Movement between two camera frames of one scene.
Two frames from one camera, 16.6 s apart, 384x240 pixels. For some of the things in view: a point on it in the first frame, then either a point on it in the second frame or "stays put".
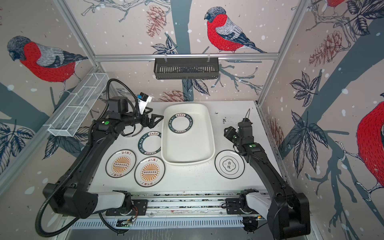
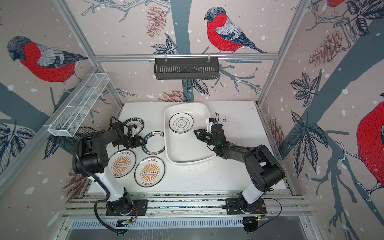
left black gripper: x=152 y=123 -> x=136 y=141
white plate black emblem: x=229 y=164 -> x=181 y=122
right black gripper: x=231 y=134 -> x=203 y=135
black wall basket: x=184 y=69 stays put
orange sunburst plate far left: x=120 y=163 stays put
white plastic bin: x=188 y=135 stays put
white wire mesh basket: x=68 y=120 stays put
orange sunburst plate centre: x=149 y=171 stays put
